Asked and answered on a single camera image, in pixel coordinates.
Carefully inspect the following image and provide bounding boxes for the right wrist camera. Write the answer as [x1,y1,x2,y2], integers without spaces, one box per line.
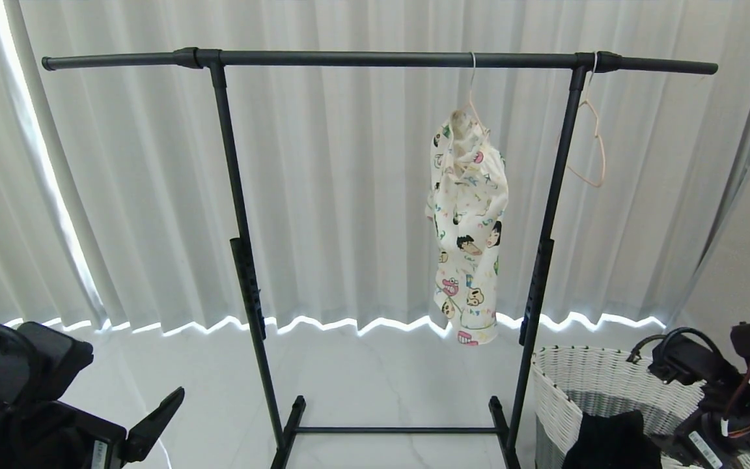
[647,334,740,391]

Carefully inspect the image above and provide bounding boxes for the black cable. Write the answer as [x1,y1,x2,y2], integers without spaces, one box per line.
[628,327,730,372]

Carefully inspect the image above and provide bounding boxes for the black clothes rack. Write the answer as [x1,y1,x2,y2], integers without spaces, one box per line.
[42,47,719,469]

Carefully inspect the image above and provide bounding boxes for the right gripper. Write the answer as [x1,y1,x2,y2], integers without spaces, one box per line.
[671,391,750,469]

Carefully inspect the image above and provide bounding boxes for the pink clothes hanger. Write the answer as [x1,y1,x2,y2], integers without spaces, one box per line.
[564,52,607,188]
[466,52,490,141]

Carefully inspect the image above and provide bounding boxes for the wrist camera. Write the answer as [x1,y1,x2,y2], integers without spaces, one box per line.
[647,334,740,391]
[0,321,94,421]

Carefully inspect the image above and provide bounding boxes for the black garment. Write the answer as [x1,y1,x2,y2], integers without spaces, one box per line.
[561,410,663,469]

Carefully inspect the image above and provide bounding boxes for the white laundry basket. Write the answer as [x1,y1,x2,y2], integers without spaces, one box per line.
[531,345,750,469]

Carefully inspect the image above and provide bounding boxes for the cream printed garment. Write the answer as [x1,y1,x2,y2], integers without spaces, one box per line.
[426,109,509,346]

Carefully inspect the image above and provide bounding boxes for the white curtain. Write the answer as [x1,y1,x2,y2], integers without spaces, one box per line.
[0,0,750,336]

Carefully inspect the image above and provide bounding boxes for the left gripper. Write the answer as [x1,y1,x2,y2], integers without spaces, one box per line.
[0,386,186,469]

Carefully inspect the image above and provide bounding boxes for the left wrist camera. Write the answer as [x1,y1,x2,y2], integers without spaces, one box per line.
[0,321,94,421]

